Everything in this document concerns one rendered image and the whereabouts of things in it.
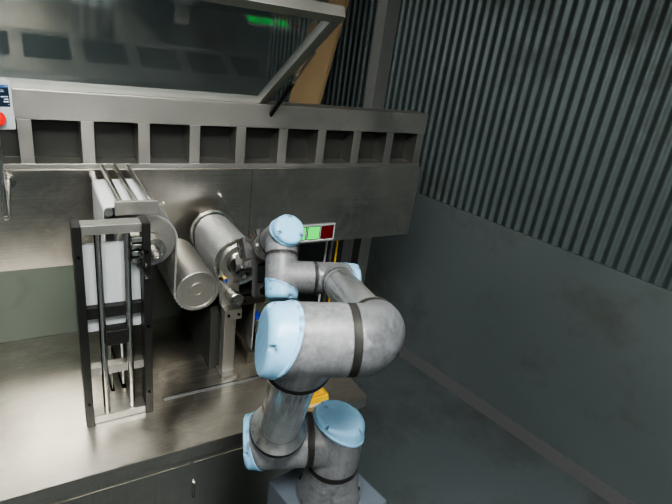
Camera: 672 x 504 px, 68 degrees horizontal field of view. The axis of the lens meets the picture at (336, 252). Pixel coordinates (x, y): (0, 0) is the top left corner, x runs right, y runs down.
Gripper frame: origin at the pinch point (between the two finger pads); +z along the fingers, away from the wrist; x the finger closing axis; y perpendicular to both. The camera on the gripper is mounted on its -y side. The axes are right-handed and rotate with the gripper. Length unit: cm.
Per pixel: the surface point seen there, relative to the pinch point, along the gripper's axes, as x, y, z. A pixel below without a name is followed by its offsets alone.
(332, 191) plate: -49, 32, 21
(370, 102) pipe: -133, 117, 88
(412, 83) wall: -148, 115, 64
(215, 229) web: 3.0, 16.7, 8.5
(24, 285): 54, 13, 38
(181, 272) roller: 15.5, 4.1, 6.4
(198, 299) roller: 11.5, -3.7, 8.8
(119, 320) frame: 33.9, -7.9, -1.1
